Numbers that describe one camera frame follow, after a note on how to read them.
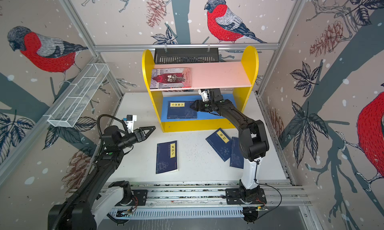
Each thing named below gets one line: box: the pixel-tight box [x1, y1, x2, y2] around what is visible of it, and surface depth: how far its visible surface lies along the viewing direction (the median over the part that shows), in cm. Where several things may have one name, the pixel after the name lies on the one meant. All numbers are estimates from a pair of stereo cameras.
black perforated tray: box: [154, 47, 219, 64], surface depth 97 cm
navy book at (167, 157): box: [155, 140, 179, 174], surface depth 87 cm
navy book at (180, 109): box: [167, 101, 198, 119], surface depth 93 cm
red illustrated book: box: [150, 67, 192, 89], surface depth 73 cm
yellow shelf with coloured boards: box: [142, 46, 259, 133], surface depth 76 cm
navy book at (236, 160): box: [230, 136, 244, 169], surface depth 87 cm
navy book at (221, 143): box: [205, 127, 232, 162], surface depth 94 cm
